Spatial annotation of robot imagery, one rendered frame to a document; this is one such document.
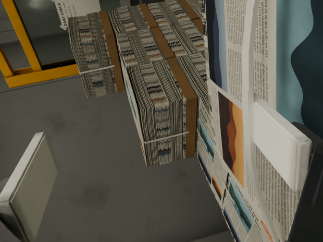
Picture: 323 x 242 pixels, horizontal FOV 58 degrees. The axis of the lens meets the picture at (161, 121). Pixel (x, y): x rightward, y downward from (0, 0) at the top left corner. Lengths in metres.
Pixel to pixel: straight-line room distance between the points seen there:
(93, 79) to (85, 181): 2.10
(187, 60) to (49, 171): 1.16
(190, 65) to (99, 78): 0.61
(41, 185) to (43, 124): 3.62
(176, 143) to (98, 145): 2.42
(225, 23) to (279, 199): 0.16
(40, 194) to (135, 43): 1.32
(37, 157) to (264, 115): 0.13
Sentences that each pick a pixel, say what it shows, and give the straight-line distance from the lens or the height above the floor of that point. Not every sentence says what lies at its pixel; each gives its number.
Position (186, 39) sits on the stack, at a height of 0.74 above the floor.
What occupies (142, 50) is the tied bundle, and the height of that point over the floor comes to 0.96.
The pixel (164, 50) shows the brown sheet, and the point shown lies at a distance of 1.38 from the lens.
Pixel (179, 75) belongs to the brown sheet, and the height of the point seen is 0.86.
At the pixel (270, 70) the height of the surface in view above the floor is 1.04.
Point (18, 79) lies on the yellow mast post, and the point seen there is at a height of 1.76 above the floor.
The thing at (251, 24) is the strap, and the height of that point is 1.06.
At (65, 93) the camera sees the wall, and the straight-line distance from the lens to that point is 3.83.
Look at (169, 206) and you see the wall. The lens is 3.63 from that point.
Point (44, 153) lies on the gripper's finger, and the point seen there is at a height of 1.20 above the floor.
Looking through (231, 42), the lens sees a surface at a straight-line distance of 0.28.
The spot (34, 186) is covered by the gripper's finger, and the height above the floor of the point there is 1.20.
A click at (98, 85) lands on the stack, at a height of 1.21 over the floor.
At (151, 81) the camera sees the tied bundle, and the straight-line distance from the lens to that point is 1.21.
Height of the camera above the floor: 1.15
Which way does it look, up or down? 8 degrees down
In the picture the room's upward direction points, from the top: 103 degrees counter-clockwise
